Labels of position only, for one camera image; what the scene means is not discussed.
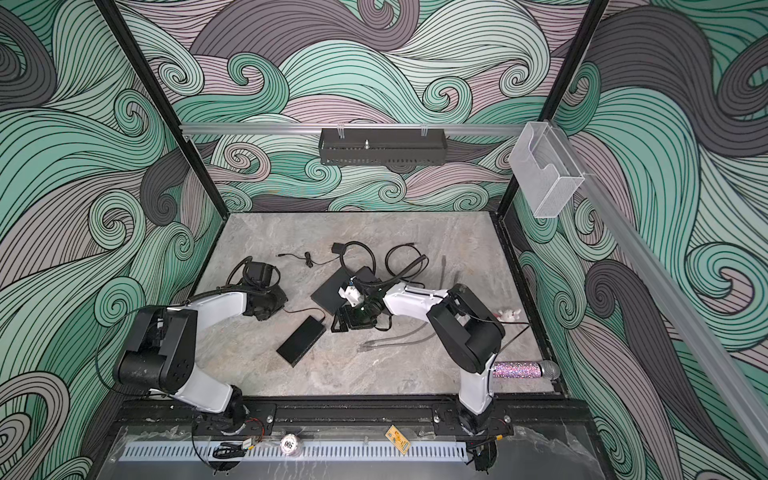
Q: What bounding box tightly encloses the small black ribbed switch box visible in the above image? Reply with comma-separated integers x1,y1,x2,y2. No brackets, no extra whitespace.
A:
276,316,326,367

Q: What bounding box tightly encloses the grey ethernet cable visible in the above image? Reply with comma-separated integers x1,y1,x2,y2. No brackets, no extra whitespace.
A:
357,255,455,353

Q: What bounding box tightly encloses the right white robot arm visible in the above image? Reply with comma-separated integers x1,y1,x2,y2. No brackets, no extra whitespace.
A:
331,282,505,418

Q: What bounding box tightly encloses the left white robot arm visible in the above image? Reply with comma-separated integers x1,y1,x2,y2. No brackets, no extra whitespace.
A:
113,285,287,421

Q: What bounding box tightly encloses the yellow tag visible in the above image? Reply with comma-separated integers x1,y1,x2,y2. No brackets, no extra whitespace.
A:
385,425,411,456

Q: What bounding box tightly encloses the pink toy with white bunny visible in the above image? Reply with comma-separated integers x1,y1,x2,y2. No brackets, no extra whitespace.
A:
496,309,521,323

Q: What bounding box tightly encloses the glittery microphone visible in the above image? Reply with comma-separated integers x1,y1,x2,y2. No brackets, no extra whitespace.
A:
491,360,561,380

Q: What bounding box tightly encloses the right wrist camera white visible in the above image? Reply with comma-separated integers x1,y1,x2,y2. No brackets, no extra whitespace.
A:
338,284,365,307

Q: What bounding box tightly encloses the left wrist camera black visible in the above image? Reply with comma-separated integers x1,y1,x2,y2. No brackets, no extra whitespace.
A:
242,261,281,290

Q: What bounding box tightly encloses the large black switch box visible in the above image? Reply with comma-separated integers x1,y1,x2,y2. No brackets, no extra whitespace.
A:
310,267,376,314

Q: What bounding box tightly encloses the black looped usb cable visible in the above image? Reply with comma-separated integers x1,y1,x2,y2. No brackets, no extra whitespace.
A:
383,242,428,288

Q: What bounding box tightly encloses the black adapter cable with barrel plug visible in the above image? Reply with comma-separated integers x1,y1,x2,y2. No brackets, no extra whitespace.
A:
277,251,346,269

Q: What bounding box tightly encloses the white slotted cable duct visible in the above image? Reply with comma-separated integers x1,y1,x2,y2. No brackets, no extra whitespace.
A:
118,440,468,463

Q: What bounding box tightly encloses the black perforated wall tray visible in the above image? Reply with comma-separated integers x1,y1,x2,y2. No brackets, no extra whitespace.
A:
318,129,448,172

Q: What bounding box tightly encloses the aluminium wall rail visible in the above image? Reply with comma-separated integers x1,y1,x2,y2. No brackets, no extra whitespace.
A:
179,122,525,137

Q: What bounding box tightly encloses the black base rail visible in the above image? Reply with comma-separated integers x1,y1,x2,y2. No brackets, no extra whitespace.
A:
197,395,511,438

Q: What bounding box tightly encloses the clear plastic wall bin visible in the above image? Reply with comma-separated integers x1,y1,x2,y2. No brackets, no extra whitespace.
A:
508,121,584,219

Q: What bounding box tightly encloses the black corner frame post left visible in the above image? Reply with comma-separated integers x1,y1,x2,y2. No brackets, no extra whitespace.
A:
94,0,229,221

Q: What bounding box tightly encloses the black corner frame post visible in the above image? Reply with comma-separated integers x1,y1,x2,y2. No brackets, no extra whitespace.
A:
94,0,229,221
497,1,609,220

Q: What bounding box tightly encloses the black corner frame post right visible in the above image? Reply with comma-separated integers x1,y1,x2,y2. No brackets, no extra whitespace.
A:
497,1,609,220

